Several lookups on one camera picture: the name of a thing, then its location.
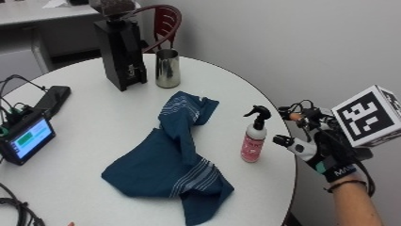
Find pink spray bottle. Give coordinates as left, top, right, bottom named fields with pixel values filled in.
left=240, top=105, right=273, bottom=164

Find black wristband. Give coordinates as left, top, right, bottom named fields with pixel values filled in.
left=324, top=178, right=369, bottom=194

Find white marker cube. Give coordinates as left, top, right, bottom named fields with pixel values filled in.
left=330, top=84, right=401, bottom=149

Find blue striped cloth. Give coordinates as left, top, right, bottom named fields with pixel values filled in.
left=100, top=90, right=236, bottom=226

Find steel cup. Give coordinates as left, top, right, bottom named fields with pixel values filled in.
left=155, top=48, right=181, bottom=89

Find red metal chair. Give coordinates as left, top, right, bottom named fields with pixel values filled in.
left=124, top=4, right=183, bottom=55

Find black coffee grinder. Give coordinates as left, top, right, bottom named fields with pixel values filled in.
left=88, top=0, right=149, bottom=92

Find black rectangular box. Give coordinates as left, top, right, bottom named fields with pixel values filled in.
left=32, top=85, right=73, bottom=121

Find small touchscreen device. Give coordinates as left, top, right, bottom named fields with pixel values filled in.
left=0, top=109, right=57, bottom=167

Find white paper sheet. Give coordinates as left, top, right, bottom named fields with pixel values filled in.
left=41, top=0, right=69, bottom=9

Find grey background desk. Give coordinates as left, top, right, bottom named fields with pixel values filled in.
left=0, top=0, right=104, bottom=73

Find black glove cable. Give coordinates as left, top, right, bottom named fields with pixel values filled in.
left=352, top=154, right=377, bottom=198

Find black device cables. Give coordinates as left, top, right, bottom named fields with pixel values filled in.
left=0, top=73, right=48, bottom=128

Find black cable bundle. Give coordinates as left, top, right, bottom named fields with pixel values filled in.
left=0, top=182, right=47, bottom=226

